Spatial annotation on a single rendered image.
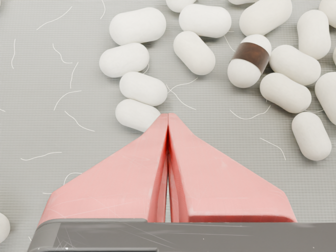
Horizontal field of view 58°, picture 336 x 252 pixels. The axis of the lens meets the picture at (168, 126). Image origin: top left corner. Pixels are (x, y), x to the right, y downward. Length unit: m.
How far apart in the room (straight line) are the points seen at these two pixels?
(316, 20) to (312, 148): 0.08
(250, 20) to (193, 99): 0.06
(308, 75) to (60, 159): 0.17
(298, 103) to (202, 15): 0.08
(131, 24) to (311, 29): 0.12
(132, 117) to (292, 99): 0.10
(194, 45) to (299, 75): 0.07
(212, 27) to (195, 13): 0.01
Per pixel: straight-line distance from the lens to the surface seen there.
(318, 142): 0.20
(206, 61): 0.20
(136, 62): 0.20
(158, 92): 0.19
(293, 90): 0.20
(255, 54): 0.20
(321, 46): 0.22
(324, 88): 0.21
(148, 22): 0.21
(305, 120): 0.20
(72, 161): 0.21
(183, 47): 0.20
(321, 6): 0.25
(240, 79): 0.20
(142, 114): 0.19
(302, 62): 0.21
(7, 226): 0.21
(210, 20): 0.21
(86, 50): 0.23
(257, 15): 0.22
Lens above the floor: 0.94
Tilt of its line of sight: 77 degrees down
